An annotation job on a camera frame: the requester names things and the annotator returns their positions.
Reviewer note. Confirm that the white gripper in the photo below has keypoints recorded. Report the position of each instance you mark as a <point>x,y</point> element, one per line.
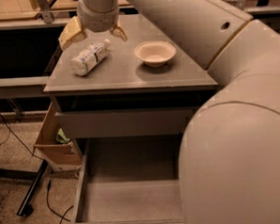
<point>100,23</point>

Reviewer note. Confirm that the clear plastic bottle white label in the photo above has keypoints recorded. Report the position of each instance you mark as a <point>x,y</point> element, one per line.
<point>90,57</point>

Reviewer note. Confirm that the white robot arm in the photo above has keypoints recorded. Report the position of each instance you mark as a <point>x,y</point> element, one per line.
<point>229,162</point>

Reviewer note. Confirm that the grey drawer cabinet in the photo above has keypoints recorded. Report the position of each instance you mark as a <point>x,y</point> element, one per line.
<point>123,82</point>

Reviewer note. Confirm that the closed grey top drawer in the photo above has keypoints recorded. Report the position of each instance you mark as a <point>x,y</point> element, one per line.
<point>134,122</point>

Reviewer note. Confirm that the open grey middle drawer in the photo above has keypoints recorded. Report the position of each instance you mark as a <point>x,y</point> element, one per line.
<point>129,180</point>

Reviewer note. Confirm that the white paper bowl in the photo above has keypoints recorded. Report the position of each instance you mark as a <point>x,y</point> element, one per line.
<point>155,53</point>

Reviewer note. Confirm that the green cloth in box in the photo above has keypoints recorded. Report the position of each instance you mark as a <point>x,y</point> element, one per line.
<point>61,137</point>

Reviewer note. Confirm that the cardboard box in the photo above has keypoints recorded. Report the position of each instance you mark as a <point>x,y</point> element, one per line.
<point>62,156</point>

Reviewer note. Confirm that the black table leg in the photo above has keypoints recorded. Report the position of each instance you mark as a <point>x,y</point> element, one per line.
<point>26,208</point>

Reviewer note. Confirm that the grey metal frame rail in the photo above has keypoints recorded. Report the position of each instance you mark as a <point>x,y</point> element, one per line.
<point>23,87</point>

